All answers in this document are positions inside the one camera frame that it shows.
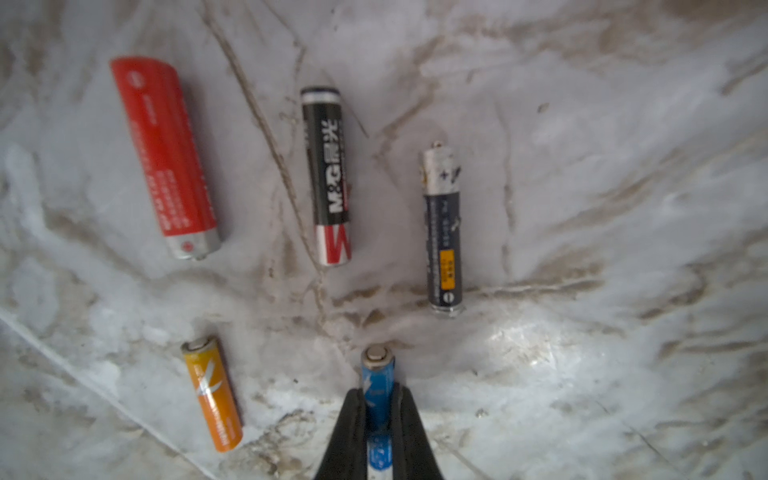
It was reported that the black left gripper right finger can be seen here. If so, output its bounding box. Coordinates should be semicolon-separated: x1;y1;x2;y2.
390;383;444;480

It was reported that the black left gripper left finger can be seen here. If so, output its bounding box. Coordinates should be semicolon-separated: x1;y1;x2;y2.
314;388;367;480

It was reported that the blue battery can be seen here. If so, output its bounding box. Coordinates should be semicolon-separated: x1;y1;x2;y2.
361;344;395;472

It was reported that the small orange battery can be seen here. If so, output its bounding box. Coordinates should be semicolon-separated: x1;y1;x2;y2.
181;336;243;453

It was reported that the grey black yellow battery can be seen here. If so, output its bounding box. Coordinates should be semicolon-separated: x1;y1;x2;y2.
420;141;463;315

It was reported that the black red white battery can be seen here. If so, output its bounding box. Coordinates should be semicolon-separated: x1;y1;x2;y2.
300;86;352;267

